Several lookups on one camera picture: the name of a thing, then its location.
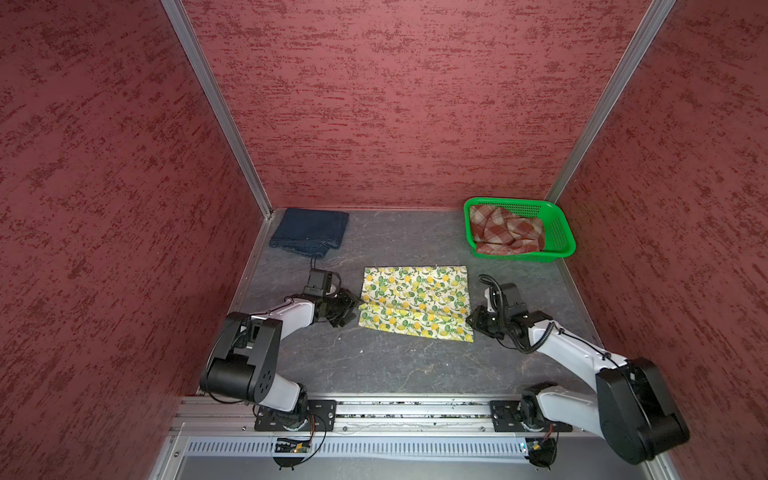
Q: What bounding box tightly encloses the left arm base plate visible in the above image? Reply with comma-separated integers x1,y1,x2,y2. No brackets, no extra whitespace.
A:
254,399,338,433

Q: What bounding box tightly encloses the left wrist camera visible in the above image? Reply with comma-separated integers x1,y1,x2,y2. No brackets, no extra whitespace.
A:
303,268,341,297

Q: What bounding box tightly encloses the aluminium front rail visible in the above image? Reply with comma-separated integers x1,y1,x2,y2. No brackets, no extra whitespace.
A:
170,394,655,436

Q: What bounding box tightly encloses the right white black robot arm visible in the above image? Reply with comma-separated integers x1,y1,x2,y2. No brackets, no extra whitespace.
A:
466,306,691,465

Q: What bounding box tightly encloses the left base connector board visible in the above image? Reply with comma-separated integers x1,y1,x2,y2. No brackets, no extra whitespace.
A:
272,438,313,470

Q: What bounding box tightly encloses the aluminium corner post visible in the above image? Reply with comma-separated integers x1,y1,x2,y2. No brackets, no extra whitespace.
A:
538,0,678,220
161,0,274,221

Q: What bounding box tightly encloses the left aluminium corner post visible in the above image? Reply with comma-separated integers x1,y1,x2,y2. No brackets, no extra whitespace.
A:
161,0,274,221

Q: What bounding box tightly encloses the right base connector board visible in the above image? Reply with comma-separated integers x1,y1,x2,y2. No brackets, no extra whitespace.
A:
526,438,558,469

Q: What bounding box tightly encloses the slotted cable duct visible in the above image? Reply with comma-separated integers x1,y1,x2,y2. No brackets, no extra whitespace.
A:
184,436,528,463

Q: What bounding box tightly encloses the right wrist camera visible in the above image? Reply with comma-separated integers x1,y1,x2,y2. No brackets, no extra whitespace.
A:
485,283,529,317

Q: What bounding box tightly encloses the base connector board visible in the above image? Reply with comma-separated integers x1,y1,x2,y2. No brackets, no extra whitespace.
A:
272,438,313,470
526,438,558,469

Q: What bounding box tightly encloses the green plastic basket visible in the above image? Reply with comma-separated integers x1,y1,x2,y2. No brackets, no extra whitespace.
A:
463,197,576,263

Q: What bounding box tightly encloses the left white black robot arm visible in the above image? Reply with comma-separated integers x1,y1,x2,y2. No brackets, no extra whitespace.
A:
199,288,361,420

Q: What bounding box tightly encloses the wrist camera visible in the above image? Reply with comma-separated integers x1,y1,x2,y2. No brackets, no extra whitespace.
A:
485,283,529,317
303,268,341,297

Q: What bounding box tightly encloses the reddish brown skirt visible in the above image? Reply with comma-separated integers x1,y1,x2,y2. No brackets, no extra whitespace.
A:
469,204,546,256

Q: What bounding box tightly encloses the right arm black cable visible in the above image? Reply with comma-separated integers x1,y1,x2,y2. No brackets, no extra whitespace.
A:
478,274,622,368

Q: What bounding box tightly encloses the yellow floral skirt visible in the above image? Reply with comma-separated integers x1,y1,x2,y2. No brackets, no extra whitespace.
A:
359,266,474,343

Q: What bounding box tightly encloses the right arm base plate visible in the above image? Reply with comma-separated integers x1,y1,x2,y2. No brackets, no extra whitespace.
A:
489,398,573,433

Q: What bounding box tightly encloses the right aluminium corner post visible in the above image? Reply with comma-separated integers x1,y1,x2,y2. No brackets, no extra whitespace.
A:
538,0,678,220

